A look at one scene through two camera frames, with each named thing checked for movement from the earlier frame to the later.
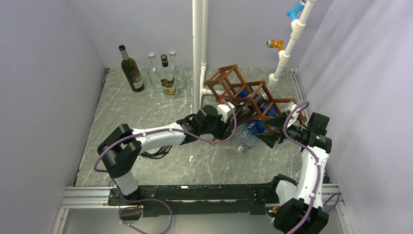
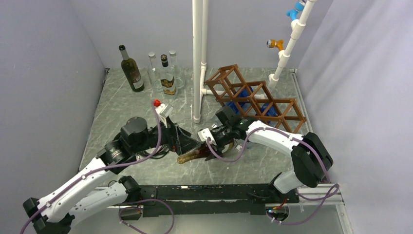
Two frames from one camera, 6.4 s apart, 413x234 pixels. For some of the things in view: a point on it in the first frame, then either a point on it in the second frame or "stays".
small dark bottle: (167, 77) stays
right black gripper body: (294, 132) → (222, 136)
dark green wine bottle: (130, 68) stays
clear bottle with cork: (154, 74) stays
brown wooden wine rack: (229, 85) stays
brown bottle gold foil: (243, 109) → (200, 153)
